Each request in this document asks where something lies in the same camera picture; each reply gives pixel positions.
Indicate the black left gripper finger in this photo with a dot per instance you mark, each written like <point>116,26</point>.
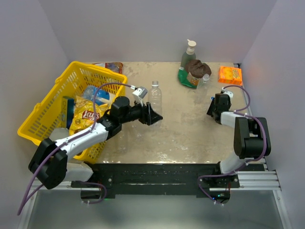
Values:
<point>157,116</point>
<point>147,114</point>

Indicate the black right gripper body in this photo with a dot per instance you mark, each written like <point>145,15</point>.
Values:
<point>229,104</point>

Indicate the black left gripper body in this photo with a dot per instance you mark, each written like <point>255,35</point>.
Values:
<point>136,112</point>

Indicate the clear plastic bottle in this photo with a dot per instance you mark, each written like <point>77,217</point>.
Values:
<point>155,97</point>

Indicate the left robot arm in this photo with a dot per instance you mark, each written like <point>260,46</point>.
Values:
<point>50,163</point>

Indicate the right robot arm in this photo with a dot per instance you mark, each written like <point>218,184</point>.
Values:
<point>251,135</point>

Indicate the uncapped clear bottle by bag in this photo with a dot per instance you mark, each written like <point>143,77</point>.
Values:
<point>203,80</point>

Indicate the green soap pump bottle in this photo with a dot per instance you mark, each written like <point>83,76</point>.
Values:
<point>189,54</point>

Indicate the orange candy box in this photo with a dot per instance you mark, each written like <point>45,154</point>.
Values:
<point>230,75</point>

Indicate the blue white plastic package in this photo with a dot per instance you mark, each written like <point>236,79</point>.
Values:
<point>102,96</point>

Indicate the green plastic bag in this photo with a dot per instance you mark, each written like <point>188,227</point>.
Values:
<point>187,79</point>

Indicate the red snack bag behind basket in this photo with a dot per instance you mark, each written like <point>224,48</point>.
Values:
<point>113,66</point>

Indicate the yellow Lays chips bag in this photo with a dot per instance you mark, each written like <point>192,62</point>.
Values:
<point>83,115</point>

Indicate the yellow plastic shopping basket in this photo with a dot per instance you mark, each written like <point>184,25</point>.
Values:
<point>46,116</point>

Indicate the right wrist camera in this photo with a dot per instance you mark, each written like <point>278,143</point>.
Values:
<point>225,91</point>

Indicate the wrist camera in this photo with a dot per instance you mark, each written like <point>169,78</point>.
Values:
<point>225,91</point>
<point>139,94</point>

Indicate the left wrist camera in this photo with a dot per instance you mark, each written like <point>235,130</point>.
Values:
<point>139,94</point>

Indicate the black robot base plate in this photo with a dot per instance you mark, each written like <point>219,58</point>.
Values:
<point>157,179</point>

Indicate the aluminium frame rail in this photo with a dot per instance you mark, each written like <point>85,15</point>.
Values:
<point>265,180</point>

